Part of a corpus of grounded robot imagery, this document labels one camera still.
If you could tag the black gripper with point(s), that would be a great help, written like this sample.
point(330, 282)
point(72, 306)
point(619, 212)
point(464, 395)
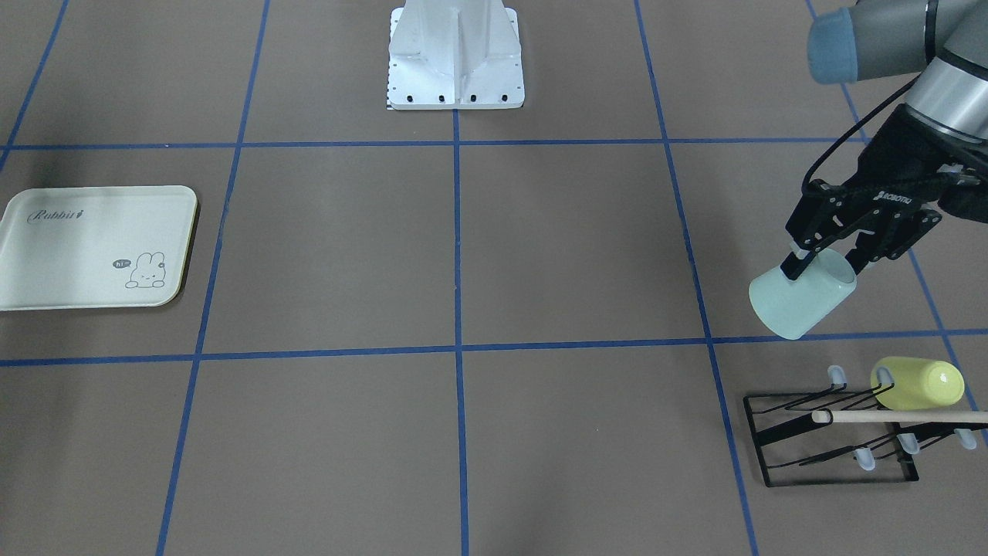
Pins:
point(895, 168)

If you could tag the pale green cup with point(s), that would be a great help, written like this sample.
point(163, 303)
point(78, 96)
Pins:
point(790, 308)

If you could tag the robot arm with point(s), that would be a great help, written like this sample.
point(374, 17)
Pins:
point(941, 43)

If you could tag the yellow cup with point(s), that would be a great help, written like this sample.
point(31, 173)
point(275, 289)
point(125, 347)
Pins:
point(913, 383)

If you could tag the cream rabbit tray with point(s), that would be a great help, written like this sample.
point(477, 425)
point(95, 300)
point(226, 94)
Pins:
point(92, 247)

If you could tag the black wire cup rack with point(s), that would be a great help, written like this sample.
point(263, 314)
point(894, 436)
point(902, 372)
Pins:
point(841, 435)

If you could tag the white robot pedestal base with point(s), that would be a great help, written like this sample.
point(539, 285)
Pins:
point(454, 55)

